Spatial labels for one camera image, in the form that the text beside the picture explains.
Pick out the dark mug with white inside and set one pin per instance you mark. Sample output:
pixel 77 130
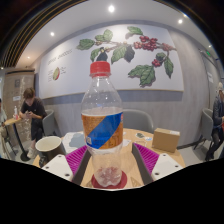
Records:
pixel 50 148

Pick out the clear red-capped drink bottle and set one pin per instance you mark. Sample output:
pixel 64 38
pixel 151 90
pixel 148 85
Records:
pixel 101 100

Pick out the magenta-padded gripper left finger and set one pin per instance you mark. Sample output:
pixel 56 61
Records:
pixel 60 166

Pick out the person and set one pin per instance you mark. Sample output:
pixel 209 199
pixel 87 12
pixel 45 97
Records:
pixel 33 111
pixel 2 118
pixel 217 116

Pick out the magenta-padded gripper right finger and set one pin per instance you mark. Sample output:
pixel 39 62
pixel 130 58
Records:
pixel 165 166

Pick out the grey upholstered chair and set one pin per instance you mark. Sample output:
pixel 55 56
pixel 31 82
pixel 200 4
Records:
pixel 206 124
pixel 138 120
pixel 50 122

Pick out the round ceiling lights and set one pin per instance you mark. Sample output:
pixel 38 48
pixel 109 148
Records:
pixel 111 8

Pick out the small round wooden table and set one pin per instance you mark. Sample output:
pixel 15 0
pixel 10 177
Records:
pixel 11 120

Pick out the flat round red coaster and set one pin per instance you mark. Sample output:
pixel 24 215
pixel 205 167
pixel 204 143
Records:
pixel 124 180

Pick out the brown cardboard box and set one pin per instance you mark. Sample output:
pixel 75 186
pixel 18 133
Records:
pixel 166 140

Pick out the small clear bottle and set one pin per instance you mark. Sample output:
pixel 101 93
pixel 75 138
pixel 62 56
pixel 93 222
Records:
pixel 15 112

